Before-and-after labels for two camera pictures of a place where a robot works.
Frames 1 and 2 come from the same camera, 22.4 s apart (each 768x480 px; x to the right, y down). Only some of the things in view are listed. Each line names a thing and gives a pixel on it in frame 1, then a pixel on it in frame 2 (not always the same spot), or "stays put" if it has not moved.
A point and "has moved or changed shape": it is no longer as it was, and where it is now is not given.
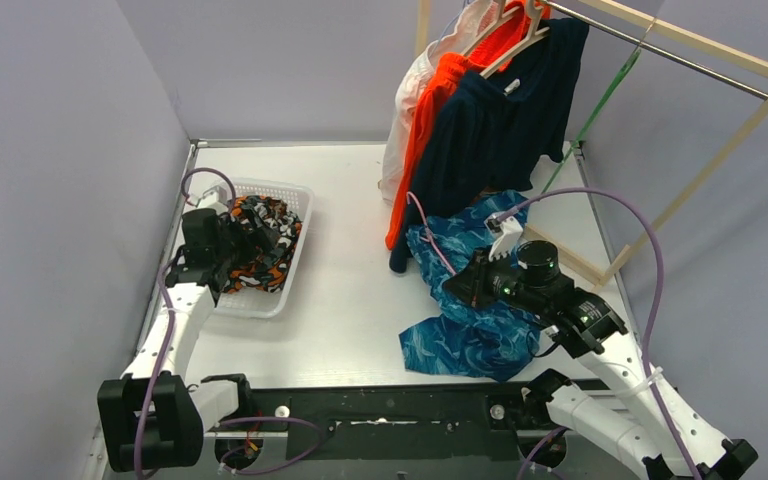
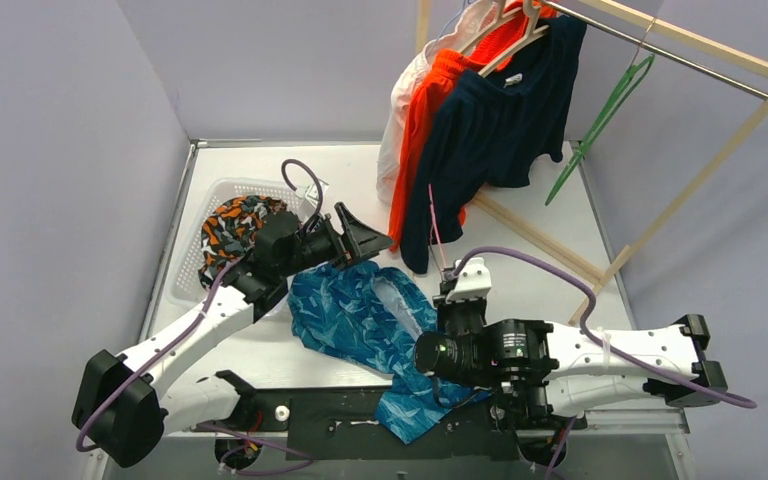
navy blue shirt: (485, 137) stays put
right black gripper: (471, 284) -> (443, 307)
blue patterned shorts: (493, 340) -> (377, 314)
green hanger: (636, 57) -> (612, 108)
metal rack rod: (728, 78) stays put
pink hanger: (430, 238) has moved or changed shape
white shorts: (452, 41) stays put
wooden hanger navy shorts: (533, 33) stays put
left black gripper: (251, 226) -> (344, 234)
